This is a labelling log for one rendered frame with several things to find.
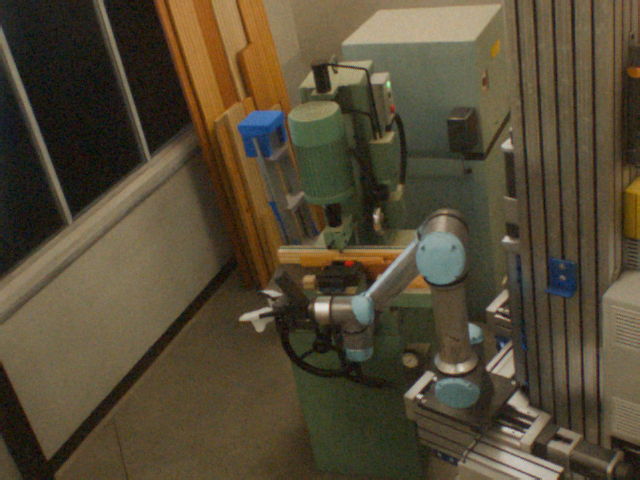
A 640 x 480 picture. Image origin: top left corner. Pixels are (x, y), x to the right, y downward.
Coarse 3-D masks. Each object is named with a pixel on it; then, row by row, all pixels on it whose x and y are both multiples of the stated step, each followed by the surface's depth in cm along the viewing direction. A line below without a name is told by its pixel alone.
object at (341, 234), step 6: (342, 216) 305; (348, 216) 304; (342, 222) 301; (348, 222) 303; (330, 228) 299; (336, 228) 298; (342, 228) 298; (348, 228) 303; (324, 234) 298; (330, 234) 297; (336, 234) 296; (342, 234) 297; (348, 234) 303; (330, 240) 299; (336, 240) 298; (342, 240) 297; (336, 246) 299; (342, 246) 298
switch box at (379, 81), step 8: (376, 80) 299; (384, 80) 298; (368, 88) 299; (376, 88) 298; (384, 88) 298; (376, 96) 299; (384, 96) 299; (392, 96) 308; (376, 104) 301; (384, 104) 300; (392, 104) 308; (384, 112) 302; (384, 120) 304
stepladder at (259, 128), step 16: (256, 112) 382; (272, 112) 379; (240, 128) 374; (256, 128) 370; (272, 128) 370; (256, 144) 372; (272, 144) 388; (272, 160) 378; (288, 160) 392; (272, 176) 380; (288, 176) 393; (272, 192) 382; (288, 192) 400; (272, 208) 388; (288, 208) 387; (304, 208) 402; (288, 224) 389; (304, 224) 408; (288, 240) 396; (304, 240) 408
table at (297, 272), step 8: (280, 264) 317; (288, 264) 316; (296, 264) 315; (288, 272) 311; (296, 272) 310; (304, 272) 309; (312, 272) 308; (320, 272) 307; (272, 280) 309; (296, 280) 306; (368, 280) 297; (272, 288) 304; (368, 288) 293; (408, 288) 289; (312, 296) 299; (400, 296) 289; (408, 296) 288; (416, 296) 287; (424, 296) 286; (392, 304) 291; (400, 304) 290; (408, 304) 289; (416, 304) 288; (424, 304) 287; (432, 304) 287
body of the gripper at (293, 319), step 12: (276, 300) 234; (288, 300) 233; (312, 300) 230; (288, 312) 231; (300, 312) 232; (312, 312) 229; (276, 324) 234; (288, 324) 232; (300, 324) 233; (312, 324) 232
